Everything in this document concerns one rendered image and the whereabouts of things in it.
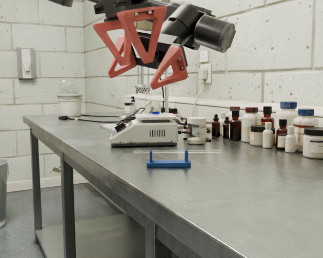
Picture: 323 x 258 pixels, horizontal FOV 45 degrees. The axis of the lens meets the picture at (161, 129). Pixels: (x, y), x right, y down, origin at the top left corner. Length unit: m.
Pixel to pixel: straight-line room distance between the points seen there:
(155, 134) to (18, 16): 2.58
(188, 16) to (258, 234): 0.43
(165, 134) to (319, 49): 0.52
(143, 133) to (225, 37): 0.49
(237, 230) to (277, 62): 0.94
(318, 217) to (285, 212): 0.04
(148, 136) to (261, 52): 0.55
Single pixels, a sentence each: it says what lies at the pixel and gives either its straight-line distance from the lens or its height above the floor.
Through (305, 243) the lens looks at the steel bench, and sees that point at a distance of 0.51.
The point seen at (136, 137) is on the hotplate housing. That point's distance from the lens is 1.13.
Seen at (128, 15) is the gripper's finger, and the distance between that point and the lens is 0.53.
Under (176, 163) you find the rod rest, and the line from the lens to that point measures 0.87.
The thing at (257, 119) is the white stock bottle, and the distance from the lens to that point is 1.22.
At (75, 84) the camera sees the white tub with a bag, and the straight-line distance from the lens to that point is 2.16.
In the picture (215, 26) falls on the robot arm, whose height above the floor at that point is 1.04.
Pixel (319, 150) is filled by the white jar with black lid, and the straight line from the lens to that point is 1.02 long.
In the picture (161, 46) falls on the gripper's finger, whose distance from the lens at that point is 0.69.
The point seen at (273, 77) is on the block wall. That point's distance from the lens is 1.40.
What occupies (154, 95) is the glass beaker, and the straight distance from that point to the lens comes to 1.17.
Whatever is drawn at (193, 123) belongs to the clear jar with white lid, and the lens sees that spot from 1.16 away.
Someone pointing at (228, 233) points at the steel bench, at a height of 0.75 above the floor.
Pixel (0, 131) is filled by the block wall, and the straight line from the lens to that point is 3.53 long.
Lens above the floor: 0.94
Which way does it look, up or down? 7 degrees down
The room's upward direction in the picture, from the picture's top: straight up
